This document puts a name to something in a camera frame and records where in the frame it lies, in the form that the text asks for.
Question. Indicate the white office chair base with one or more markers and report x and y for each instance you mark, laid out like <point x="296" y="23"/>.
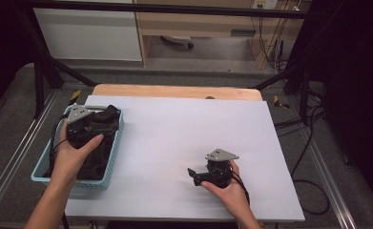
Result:
<point x="176" y="38"/>

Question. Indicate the black metal stand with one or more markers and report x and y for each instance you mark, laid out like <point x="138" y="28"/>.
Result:
<point x="304" y="92"/>
<point x="39" y="79"/>

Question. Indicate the light blue plastic basket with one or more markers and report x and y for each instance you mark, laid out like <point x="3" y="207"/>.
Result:
<point x="114" y="149"/>

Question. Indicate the wooden table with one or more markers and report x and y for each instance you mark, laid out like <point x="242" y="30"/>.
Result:
<point x="174" y="91"/>

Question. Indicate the person's left hand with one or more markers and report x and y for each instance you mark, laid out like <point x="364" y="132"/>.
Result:
<point x="69" y="162"/>

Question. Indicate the yellow black tape strip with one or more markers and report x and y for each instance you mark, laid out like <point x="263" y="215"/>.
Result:
<point x="75" y="95"/>
<point x="279" y="103"/>

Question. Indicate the aluminium floor rail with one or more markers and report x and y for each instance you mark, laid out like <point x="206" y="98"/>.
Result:
<point x="332" y="194"/>
<point x="23" y="143"/>

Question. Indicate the person's right hand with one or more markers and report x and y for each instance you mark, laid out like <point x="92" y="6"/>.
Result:
<point x="232" y="197"/>

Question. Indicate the white board sheet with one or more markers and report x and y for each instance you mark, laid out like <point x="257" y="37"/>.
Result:
<point x="174" y="133"/>

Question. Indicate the white power strip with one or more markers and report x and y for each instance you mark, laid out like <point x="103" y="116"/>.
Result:
<point x="265" y="3"/>

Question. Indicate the light wooden desk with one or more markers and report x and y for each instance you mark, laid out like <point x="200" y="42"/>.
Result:
<point x="200" y="25"/>

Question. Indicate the white cabinet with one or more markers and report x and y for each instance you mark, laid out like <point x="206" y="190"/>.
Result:
<point x="88" y="35"/>

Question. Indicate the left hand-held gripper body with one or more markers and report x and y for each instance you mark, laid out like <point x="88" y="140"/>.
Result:
<point x="78" y="114"/>

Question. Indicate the black horizontal frame bar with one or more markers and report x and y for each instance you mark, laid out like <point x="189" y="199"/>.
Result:
<point x="174" y="9"/>

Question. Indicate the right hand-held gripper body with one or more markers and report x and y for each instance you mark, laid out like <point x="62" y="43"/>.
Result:
<point x="220" y="155"/>

